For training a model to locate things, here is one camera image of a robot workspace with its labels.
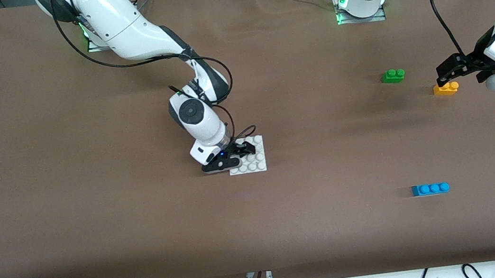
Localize white studded base plate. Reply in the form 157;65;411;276
225;135;268;176

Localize yellow two-stud block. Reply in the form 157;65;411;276
433;81;461;98

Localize green two-stud block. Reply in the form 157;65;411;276
381;68;407;85

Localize blue three-stud block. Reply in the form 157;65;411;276
411;181;451;198

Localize brown table cover mat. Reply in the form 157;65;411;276
0;0;495;278

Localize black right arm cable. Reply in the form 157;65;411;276
49;0;259;172

